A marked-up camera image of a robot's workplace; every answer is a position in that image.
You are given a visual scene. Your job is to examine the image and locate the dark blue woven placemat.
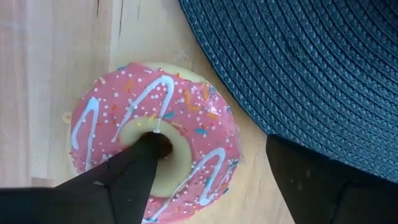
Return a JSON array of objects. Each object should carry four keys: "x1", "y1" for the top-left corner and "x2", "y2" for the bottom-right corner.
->
[{"x1": 177, "y1": 0, "x2": 398, "y2": 184}]

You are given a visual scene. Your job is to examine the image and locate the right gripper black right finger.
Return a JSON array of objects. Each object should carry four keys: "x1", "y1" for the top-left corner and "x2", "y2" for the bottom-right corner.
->
[{"x1": 266, "y1": 133, "x2": 398, "y2": 224}]

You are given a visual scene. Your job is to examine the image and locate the large pink sprinkled donut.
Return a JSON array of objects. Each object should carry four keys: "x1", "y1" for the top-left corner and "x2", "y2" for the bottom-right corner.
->
[{"x1": 63, "y1": 61, "x2": 243, "y2": 224}]

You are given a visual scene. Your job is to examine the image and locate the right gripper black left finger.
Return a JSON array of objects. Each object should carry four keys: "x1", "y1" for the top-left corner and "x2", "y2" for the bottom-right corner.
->
[{"x1": 0, "y1": 132, "x2": 174, "y2": 224}]

